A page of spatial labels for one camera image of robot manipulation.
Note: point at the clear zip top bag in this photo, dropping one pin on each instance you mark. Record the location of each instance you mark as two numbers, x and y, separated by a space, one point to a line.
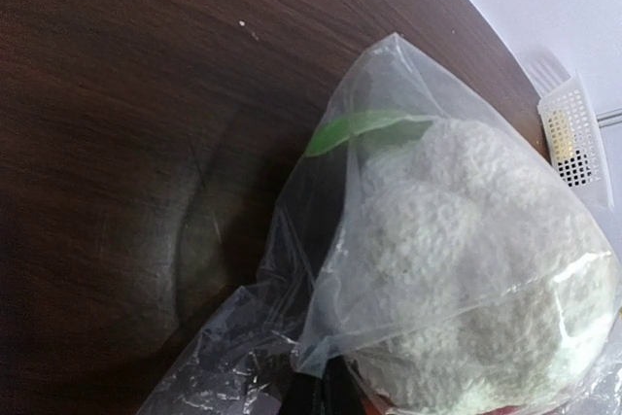
243 361

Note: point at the white plastic basket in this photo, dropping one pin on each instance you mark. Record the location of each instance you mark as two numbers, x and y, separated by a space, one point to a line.
571 128

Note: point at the yellow fake banana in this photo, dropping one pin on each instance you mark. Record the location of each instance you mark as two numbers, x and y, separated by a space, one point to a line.
561 135

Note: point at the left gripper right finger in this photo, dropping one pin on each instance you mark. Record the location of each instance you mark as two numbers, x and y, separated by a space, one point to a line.
341 395

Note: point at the white fake garlic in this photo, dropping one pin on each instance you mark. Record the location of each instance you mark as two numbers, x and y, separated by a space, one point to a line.
466 278

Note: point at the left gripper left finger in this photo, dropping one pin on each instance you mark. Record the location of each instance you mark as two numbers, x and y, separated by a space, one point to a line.
307 394

